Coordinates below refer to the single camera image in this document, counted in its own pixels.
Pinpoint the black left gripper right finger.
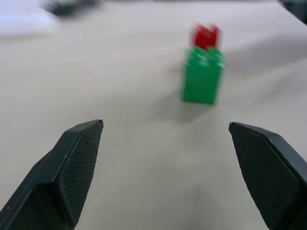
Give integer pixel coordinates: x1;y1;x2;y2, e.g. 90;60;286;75
228;122;307;230

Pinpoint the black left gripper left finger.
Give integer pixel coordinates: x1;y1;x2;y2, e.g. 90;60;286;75
0;119;105;230

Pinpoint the green cube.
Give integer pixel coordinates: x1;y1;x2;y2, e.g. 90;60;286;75
181;46;226;106

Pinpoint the red cube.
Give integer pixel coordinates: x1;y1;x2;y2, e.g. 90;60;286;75
190;23;224;50

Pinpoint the dark blurred corner object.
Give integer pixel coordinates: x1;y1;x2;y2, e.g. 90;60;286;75
276;0;307;26

